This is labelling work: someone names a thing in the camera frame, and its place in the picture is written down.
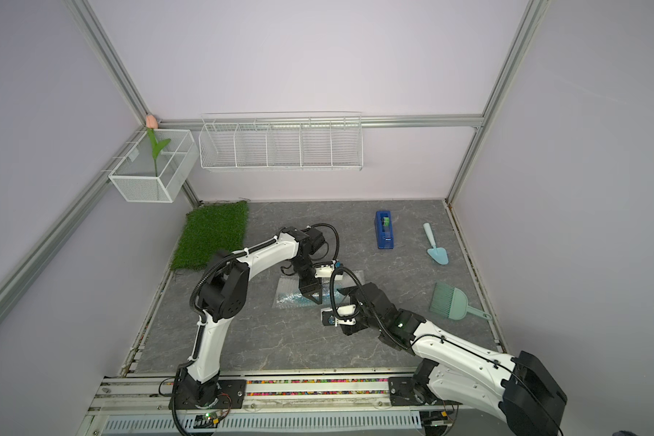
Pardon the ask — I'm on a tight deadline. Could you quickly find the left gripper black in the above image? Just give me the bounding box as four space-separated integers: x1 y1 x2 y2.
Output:
291 257 323 304

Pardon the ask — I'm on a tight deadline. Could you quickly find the clear bubble wrap sheet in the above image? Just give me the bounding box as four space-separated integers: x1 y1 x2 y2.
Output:
271 269 367 310

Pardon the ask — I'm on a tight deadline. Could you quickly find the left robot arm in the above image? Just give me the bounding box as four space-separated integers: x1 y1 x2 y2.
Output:
170 225 326 409

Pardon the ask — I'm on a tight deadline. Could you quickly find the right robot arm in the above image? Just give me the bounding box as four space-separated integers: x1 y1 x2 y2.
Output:
323 283 568 435

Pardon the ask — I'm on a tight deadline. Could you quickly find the teal plastic dustpan brush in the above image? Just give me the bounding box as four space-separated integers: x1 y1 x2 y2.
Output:
430 282 492 321

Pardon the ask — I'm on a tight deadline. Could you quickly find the blue tape dispenser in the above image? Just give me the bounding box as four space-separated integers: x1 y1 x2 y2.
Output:
374 210 394 250

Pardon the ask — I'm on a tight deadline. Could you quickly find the teal plastic trowel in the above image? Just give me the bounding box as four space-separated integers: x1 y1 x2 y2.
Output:
423 223 449 265

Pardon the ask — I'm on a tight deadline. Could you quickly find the white vent grille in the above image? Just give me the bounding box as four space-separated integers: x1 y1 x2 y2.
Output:
99 411 424 435

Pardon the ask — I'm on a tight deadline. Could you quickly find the green artificial grass mat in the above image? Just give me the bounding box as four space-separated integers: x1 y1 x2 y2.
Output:
171 201 249 271

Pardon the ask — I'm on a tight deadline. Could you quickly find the white mesh box basket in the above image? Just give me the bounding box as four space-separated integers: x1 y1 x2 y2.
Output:
109 129 200 203

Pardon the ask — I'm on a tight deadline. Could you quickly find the pink artificial tulip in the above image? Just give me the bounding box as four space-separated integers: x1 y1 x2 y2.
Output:
145 114 171 176

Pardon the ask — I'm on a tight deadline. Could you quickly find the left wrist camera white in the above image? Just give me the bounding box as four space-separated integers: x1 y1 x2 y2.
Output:
312 262 337 279

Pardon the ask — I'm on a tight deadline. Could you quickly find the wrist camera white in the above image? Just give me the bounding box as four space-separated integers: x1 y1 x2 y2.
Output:
312 262 337 279
321 304 357 326

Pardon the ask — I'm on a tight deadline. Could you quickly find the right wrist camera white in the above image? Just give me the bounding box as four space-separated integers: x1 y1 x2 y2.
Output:
321 304 357 326

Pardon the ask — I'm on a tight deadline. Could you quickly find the white wire wall basket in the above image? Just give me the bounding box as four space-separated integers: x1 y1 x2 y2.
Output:
199 111 364 171

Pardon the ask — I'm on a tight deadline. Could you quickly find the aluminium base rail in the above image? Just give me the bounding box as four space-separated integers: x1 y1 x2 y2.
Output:
78 371 472 435

